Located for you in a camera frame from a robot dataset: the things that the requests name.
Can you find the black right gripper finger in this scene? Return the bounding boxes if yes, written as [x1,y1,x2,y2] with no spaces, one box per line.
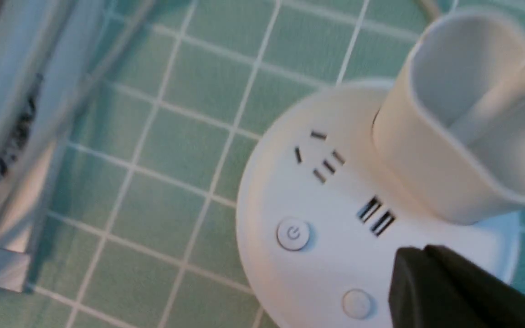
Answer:
[388,245,525,328]

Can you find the white desk lamp with sockets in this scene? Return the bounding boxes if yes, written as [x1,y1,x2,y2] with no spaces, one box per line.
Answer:
[236,8,525,328]

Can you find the green checkered tablecloth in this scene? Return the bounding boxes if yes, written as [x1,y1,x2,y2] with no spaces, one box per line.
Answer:
[0,0,525,328]

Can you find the top book with car cover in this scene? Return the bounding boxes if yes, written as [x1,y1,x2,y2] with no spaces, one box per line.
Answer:
[0,0,106,214]

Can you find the white lamp power cable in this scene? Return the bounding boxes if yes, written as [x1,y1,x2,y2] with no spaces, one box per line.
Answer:
[415,0,443,21]

